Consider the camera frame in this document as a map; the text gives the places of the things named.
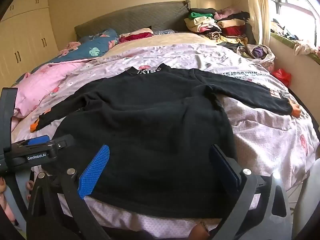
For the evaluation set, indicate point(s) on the blue floral quilt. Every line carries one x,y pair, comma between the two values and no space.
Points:
85,50

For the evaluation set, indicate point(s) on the cream curtain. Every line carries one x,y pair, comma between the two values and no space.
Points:
257,10

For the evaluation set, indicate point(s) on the cream wardrobe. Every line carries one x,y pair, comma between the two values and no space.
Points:
22,37

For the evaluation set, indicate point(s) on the pile of folded clothes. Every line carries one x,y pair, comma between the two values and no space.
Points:
225,27

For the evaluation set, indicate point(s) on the pink quilt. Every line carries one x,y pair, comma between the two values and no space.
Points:
47,82

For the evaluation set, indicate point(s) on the floral fabric laundry basket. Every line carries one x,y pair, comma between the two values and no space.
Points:
266,61

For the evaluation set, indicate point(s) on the purple garment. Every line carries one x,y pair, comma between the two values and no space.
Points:
258,52

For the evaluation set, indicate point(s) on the grey quilted headboard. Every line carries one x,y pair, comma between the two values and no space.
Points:
140,15

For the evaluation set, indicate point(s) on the heap of clothes on windowsill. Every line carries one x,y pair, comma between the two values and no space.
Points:
302,47

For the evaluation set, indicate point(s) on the window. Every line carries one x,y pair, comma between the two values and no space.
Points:
297,12

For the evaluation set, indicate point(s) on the green windowsill mat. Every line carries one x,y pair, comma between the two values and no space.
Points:
285,42

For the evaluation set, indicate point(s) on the black sweater with orange cuffs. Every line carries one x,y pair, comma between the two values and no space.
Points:
140,120

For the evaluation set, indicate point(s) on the red plastic bag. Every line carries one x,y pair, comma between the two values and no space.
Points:
282,76

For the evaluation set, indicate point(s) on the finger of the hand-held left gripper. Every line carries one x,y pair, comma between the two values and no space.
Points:
61,145
37,140

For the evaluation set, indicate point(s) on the lilac strawberry print duvet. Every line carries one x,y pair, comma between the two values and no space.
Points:
262,135

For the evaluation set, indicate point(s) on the person's left hand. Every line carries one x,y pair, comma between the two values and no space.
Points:
29,186

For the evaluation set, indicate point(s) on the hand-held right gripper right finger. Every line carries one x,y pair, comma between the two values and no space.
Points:
225,167

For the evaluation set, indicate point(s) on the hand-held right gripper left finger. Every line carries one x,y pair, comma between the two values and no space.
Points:
95,170

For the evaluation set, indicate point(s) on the red and white cloth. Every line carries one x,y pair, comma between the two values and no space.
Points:
136,37

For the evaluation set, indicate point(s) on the dark patterned cloth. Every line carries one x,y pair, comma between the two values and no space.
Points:
165,31

